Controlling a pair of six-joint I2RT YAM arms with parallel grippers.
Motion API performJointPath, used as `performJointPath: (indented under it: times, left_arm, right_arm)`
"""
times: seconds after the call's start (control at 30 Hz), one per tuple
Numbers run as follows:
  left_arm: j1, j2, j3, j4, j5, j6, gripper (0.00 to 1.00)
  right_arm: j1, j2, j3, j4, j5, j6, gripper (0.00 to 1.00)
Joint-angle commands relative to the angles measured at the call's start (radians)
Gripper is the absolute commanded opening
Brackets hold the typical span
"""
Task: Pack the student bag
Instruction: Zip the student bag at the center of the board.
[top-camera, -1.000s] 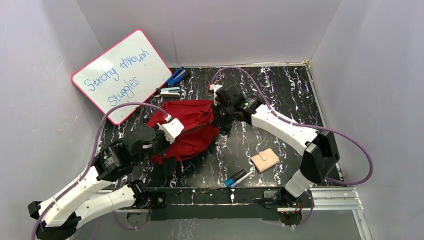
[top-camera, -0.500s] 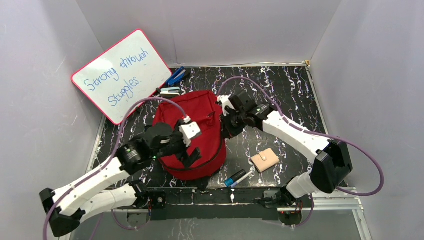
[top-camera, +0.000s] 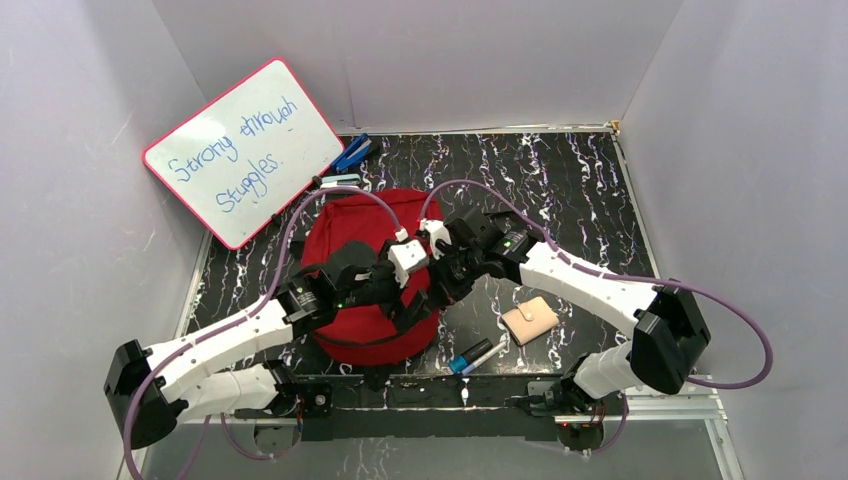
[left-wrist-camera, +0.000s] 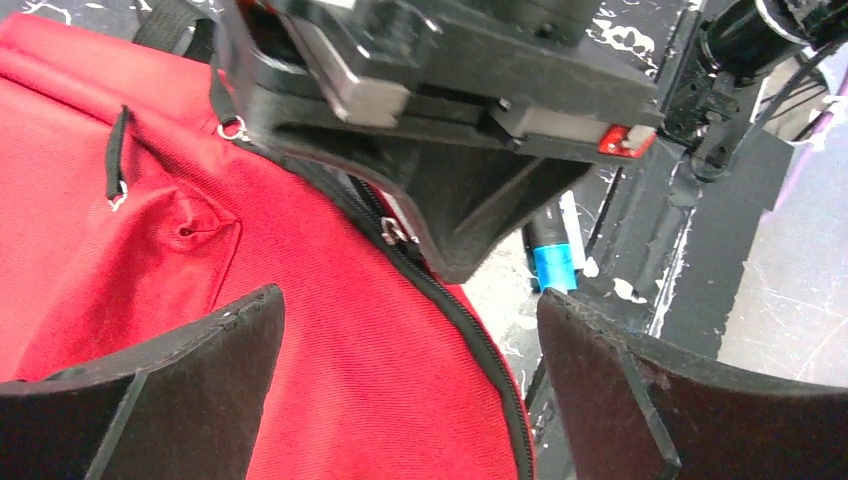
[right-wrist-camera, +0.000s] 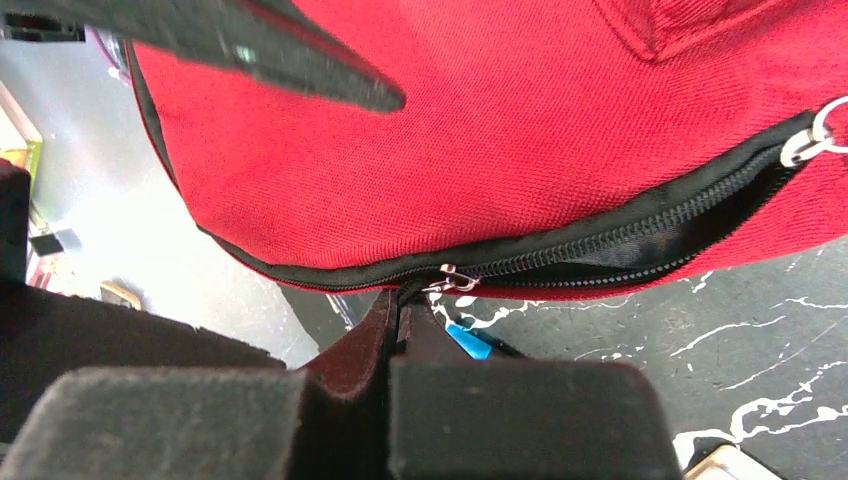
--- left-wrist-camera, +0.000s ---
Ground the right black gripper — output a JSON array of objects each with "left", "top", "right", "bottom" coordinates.
[{"left": 218, "top": 1, "right": 663, "bottom": 283}]

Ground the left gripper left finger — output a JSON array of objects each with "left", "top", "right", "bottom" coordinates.
[{"left": 1, "top": 285, "right": 285, "bottom": 479}]

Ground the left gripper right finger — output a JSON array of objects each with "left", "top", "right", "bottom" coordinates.
[{"left": 537, "top": 290, "right": 847, "bottom": 479}]

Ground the red student backpack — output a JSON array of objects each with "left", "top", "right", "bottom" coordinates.
[{"left": 1, "top": 13, "right": 536, "bottom": 479}]

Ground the black marker blue cap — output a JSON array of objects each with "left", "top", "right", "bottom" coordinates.
[{"left": 521, "top": 202, "right": 578, "bottom": 293}]

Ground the white pen blue cap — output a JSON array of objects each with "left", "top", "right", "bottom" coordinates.
[{"left": 559, "top": 191, "right": 586, "bottom": 270}]

